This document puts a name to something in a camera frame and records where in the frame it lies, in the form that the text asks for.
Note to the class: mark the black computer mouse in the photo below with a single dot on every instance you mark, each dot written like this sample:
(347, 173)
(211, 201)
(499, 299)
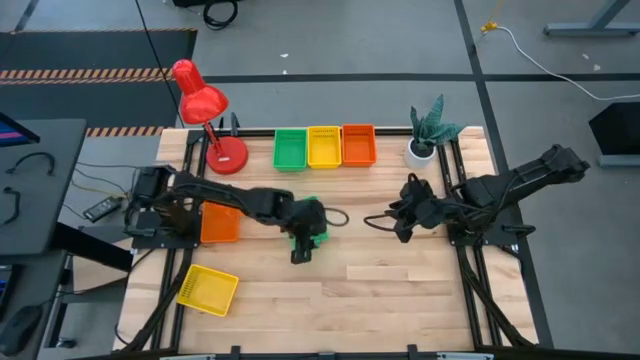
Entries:
(20, 330)

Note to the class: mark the artificial plant in white pot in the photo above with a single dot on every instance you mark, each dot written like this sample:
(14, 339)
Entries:
(430, 127)

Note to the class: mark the black cabinet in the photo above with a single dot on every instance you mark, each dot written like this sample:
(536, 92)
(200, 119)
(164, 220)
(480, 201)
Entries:
(620, 130)

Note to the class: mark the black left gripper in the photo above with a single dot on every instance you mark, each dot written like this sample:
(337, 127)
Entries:
(305, 220)

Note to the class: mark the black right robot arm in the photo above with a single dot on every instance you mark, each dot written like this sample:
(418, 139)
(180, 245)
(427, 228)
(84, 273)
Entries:
(525, 175)

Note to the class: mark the dark grey desk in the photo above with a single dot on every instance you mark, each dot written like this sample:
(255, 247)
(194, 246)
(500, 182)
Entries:
(35, 280)
(45, 225)

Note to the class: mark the laptop with colourful screen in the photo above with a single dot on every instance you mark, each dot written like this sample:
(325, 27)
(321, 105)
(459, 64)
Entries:
(12, 135)

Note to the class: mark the red desk lamp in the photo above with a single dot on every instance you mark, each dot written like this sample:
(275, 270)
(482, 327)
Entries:
(200, 102)

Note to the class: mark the yellow plastic basket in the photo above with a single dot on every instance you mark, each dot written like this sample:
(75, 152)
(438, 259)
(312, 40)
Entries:
(207, 290)
(324, 147)

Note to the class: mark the orange plastic basket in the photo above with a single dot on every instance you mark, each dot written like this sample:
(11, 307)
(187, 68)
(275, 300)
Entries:
(220, 225)
(359, 146)

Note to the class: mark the black aluminium table frame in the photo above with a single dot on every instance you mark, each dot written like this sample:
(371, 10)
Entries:
(250, 132)

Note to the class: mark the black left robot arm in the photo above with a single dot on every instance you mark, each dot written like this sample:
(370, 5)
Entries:
(225, 192)

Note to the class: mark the black remote control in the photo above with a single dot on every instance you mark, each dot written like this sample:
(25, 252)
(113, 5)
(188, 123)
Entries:
(102, 209)

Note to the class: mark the black mat with hazard stripes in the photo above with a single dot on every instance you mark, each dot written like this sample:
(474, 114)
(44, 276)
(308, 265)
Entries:
(100, 50)

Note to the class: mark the green plastic basket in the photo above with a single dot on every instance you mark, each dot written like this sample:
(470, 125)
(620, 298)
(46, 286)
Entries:
(290, 150)
(322, 239)

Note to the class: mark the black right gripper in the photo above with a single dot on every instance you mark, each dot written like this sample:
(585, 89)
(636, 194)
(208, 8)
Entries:
(422, 205)

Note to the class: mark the grey metal desk leg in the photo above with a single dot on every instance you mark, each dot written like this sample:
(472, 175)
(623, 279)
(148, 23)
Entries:
(590, 30)

